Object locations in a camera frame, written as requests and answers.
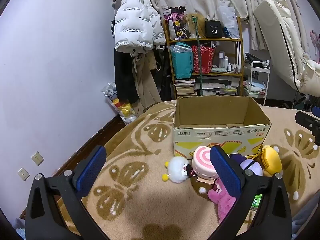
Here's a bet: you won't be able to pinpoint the wall socket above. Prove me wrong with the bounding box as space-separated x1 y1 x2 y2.
30 151 45 166
17 167 30 181

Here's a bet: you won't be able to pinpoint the dark hanging jacket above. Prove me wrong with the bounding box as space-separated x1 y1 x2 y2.
157 47 175 101

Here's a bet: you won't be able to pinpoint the pink bear plush toy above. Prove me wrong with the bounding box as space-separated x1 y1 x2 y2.
207 177 237 224

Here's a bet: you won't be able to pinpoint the beige pants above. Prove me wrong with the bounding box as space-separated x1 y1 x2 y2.
130 52 162 113

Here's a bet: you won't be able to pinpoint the clear plastic bag with goods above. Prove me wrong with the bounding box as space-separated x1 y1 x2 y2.
101 81 138 125

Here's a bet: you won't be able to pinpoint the white trolley cart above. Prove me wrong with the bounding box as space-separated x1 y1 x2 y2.
244 60 271 105

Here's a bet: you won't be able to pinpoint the group of white cosmetic bottles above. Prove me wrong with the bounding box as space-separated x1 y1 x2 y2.
219 51 240 73

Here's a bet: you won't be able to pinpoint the pile of papers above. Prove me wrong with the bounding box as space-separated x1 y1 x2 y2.
200 76 240 97

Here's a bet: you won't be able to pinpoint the white plastic bag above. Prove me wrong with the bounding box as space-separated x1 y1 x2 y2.
219 5 240 39

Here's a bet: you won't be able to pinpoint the stack of books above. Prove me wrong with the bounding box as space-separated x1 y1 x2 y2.
174 79 197 96

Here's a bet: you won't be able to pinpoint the purple printed packet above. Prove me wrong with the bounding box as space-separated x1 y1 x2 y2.
164 6 187 40

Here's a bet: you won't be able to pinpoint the printed cardboard box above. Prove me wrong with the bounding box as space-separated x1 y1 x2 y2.
172 95 272 159

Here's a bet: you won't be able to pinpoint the green stick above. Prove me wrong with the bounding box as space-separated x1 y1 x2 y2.
191 16 203 97

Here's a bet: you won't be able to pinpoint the yellow plush toy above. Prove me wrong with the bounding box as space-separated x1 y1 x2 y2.
260 145 283 178

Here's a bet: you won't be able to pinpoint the pink swirl cake plush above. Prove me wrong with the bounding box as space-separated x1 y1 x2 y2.
192 146 220 180

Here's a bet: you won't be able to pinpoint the black box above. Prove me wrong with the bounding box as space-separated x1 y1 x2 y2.
205 20 223 38

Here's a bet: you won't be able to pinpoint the black coat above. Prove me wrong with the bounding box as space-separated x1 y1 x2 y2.
114 47 140 104

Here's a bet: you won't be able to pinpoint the red patterned bag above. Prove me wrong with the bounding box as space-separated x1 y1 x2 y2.
192 44 215 74

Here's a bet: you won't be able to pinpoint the teal shopping bag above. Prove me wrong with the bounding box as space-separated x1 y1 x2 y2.
169 42 194 79

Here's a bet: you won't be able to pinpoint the white puffer jacket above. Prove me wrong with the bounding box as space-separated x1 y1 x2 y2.
114 0 167 54

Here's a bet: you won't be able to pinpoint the green tissue packet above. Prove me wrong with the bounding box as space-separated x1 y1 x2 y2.
250 194 263 212

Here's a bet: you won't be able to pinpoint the white fluffy plush toy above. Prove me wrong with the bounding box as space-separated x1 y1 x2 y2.
162 156 194 183

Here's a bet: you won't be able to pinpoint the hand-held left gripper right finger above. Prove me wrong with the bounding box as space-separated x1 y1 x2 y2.
207 145 293 240

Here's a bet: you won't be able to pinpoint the yellow wooden shelf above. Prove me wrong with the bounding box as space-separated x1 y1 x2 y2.
162 17 244 100

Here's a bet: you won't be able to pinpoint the blond wig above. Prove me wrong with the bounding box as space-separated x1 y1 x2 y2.
185 14 207 38

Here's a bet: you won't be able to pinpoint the lavender toy in plastic bag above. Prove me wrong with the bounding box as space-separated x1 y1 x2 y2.
239 160 263 177

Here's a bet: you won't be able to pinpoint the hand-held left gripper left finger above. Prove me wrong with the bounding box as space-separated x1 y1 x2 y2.
25 145 110 240

